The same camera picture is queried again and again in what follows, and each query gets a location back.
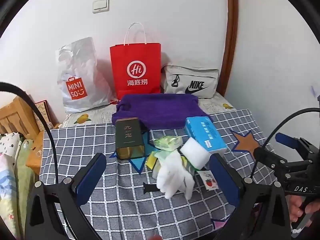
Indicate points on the yellow green sponge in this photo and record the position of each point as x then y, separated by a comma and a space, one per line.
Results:
153, 160

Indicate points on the purple towel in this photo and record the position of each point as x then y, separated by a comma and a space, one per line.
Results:
162, 110

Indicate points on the wooden nightstand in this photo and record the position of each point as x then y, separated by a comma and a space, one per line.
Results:
35, 152

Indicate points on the blue tissue pack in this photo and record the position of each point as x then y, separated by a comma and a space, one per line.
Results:
206, 132

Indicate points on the brown wooden door frame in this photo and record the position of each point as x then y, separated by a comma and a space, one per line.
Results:
231, 37

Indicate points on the green tissue packet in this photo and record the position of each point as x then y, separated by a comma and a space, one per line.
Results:
167, 142

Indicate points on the dark green tin box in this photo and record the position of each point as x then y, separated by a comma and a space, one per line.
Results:
128, 137

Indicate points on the grey fabric pouch bag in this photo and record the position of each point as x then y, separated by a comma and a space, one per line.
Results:
190, 77

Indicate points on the white glove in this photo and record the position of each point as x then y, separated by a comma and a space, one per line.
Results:
175, 177

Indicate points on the person's right hand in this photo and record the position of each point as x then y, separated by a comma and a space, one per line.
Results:
296, 207

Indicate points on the wooden headboard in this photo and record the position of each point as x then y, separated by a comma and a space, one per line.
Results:
15, 116

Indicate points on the white sponge block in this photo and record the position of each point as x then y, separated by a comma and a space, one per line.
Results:
196, 153

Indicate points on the white plastic shopping bag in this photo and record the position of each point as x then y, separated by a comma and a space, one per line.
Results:
80, 77

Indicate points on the grey checked blanket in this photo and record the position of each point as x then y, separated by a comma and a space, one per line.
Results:
130, 205

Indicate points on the floral bedding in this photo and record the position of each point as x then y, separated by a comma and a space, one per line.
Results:
11, 170

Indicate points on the framed picture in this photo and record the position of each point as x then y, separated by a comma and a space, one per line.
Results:
43, 113

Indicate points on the red paper bag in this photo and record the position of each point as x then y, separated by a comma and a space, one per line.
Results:
136, 55

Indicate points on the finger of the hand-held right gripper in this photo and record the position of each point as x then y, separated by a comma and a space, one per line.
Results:
287, 141
268, 156

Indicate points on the tomato print wipe sachet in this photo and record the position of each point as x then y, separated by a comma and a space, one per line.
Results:
208, 181

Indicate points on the white wall light switch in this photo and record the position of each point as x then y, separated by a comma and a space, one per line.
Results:
101, 5

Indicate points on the newspaper print bed sheet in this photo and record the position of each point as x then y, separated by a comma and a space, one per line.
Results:
100, 116

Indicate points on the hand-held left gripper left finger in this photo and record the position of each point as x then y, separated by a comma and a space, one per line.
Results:
91, 180

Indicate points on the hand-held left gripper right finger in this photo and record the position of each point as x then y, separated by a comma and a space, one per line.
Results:
225, 180

